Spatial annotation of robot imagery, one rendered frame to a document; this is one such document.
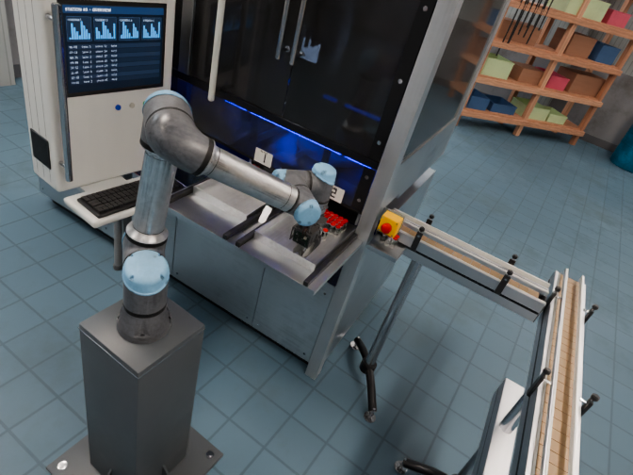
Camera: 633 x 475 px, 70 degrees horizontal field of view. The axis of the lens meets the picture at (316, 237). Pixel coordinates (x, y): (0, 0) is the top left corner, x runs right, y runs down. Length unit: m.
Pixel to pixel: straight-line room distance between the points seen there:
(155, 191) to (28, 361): 1.35
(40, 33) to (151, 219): 0.72
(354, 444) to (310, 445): 0.21
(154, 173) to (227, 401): 1.30
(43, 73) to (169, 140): 0.78
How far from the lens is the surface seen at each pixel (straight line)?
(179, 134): 1.07
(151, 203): 1.28
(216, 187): 1.92
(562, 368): 1.65
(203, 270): 2.43
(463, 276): 1.86
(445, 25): 1.53
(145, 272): 1.27
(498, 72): 6.89
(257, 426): 2.20
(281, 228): 1.74
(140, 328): 1.37
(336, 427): 2.28
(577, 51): 7.57
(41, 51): 1.76
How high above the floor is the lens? 1.86
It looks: 34 degrees down
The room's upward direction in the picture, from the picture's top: 17 degrees clockwise
